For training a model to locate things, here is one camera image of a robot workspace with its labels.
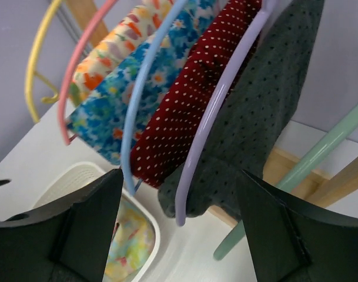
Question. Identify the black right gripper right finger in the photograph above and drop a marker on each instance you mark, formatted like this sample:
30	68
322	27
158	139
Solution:
293	240

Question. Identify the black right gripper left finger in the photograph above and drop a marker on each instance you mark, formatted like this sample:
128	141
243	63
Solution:
30	244

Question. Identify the mint green hanger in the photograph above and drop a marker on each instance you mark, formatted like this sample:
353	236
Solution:
310	160

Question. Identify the pastel floral skirt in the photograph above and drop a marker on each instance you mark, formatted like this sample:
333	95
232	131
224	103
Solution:
132	243

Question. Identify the dark grey dotted skirt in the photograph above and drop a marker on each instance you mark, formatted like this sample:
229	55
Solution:
257	110

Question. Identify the lilac hanger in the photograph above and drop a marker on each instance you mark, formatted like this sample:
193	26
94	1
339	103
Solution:
215	103

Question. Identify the yellow hanger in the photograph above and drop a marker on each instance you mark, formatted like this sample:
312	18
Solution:
31	72

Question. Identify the blue floral skirt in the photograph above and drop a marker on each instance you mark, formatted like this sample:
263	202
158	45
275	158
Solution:
114	115

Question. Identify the red polka dot skirt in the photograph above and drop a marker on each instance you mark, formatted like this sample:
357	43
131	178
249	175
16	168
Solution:
165	143

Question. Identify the orange yellow floral skirt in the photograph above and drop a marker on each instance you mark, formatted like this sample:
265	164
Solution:
133	29

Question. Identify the pink hanger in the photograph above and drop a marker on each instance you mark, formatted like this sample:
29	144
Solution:
76	64

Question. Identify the light blue hanger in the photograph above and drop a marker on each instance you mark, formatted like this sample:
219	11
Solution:
137	94

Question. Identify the wooden clothes rack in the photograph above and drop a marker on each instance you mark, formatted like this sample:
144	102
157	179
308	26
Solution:
291	180

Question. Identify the white perforated plastic basket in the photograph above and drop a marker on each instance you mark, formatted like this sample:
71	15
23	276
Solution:
94	197

